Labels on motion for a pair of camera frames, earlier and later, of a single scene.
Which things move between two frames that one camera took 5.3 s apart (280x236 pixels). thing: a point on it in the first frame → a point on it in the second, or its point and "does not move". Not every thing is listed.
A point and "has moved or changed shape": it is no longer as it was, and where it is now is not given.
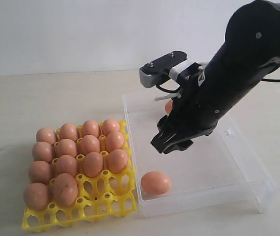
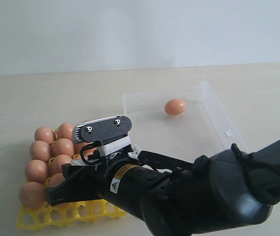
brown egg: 36,196 has moved or changed shape
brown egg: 46,134 does not move
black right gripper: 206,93 → 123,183
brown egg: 69,131 does not move
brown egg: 40,172 has moved or changed shape
